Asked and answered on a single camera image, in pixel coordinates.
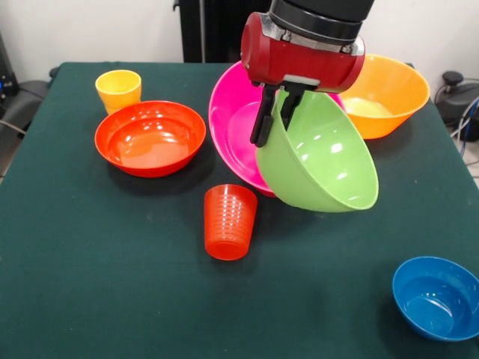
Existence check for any light green bowl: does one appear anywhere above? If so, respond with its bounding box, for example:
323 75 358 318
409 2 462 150
255 89 380 213

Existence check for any dark green tablecloth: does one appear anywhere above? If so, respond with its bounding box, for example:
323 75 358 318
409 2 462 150
0 61 479 359

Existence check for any small dark blue bowl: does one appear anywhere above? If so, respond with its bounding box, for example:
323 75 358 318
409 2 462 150
391 256 479 342

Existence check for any large orange bowl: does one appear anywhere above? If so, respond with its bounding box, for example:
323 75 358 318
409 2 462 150
338 54 431 140

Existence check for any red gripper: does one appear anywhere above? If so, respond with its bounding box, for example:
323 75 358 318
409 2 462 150
239 10 366 148

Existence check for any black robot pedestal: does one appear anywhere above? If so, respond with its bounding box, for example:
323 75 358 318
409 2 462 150
174 0 272 64

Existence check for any orange-red ribbed cup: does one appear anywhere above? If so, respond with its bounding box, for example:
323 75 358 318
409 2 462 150
204 183 258 262

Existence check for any large pink bowl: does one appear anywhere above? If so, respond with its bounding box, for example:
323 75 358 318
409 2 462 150
208 61 347 198

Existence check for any yellow cup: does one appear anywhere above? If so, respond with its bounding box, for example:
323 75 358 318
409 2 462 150
94 69 142 115

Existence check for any red shallow bowl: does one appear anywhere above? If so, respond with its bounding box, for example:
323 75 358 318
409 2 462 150
94 100 207 179

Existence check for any black equipment box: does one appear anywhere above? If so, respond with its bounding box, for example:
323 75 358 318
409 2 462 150
0 31 19 109

